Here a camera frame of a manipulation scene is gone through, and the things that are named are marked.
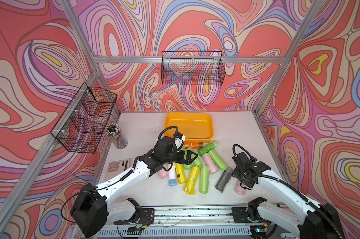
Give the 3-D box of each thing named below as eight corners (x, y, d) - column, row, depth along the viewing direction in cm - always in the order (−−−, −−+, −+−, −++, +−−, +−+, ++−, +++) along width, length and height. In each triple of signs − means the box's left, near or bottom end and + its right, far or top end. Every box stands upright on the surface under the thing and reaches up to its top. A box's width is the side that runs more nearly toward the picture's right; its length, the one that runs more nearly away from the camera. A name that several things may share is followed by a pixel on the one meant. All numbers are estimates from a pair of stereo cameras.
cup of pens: (114, 149, 100) (103, 133, 86) (117, 139, 106) (108, 122, 92) (125, 149, 100) (116, 133, 86) (128, 139, 106) (120, 122, 92)
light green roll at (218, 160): (222, 172, 88) (223, 171, 87) (206, 153, 97) (206, 152, 95) (228, 168, 90) (229, 166, 88) (212, 150, 99) (212, 148, 97)
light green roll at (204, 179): (198, 193, 82) (199, 191, 79) (199, 166, 92) (200, 164, 89) (208, 194, 81) (209, 192, 79) (208, 167, 91) (209, 165, 89)
